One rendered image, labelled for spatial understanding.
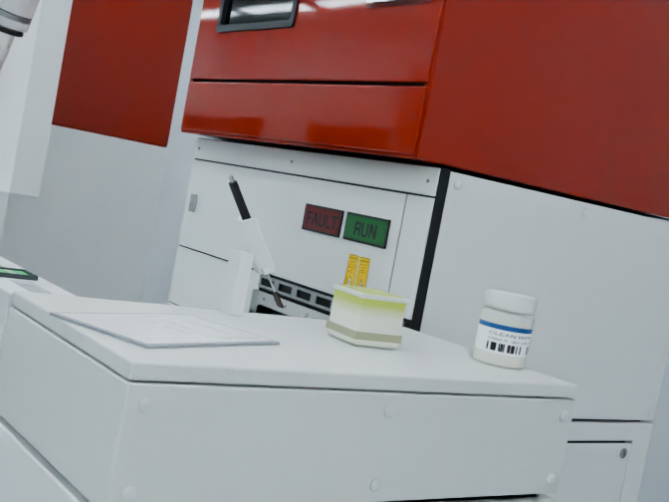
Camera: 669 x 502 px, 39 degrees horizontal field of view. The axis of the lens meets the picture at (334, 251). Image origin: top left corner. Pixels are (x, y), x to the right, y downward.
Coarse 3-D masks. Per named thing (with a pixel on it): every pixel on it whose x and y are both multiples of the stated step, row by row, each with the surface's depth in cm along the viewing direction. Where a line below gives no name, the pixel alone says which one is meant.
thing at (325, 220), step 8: (312, 208) 174; (320, 208) 172; (312, 216) 174; (320, 216) 172; (328, 216) 170; (336, 216) 167; (304, 224) 175; (312, 224) 173; (320, 224) 171; (328, 224) 169; (336, 224) 167; (328, 232) 169; (336, 232) 167
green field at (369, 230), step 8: (352, 216) 164; (360, 216) 162; (352, 224) 164; (360, 224) 162; (368, 224) 160; (376, 224) 158; (384, 224) 157; (344, 232) 165; (352, 232) 163; (360, 232) 161; (368, 232) 160; (376, 232) 158; (384, 232) 156; (360, 240) 161; (368, 240) 160; (376, 240) 158
